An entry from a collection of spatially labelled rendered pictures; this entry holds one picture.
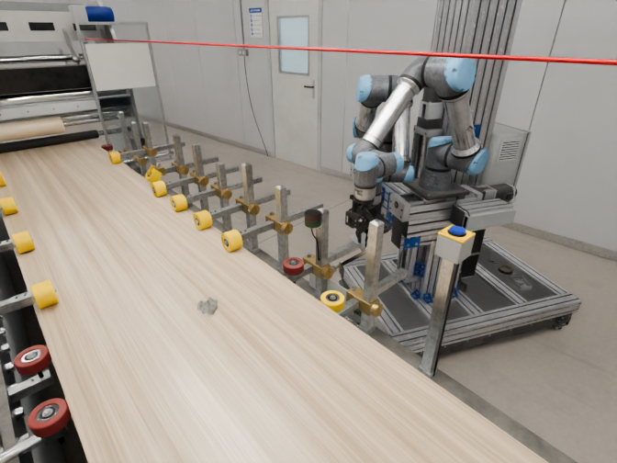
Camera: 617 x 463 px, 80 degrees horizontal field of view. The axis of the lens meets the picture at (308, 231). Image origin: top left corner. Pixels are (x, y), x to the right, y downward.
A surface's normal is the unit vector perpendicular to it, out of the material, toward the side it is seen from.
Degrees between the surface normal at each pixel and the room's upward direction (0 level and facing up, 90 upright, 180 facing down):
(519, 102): 90
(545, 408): 0
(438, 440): 0
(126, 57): 90
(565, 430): 0
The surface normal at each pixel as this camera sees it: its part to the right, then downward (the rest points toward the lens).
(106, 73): 0.66, 0.36
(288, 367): 0.00, -0.88
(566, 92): -0.69, 0.35
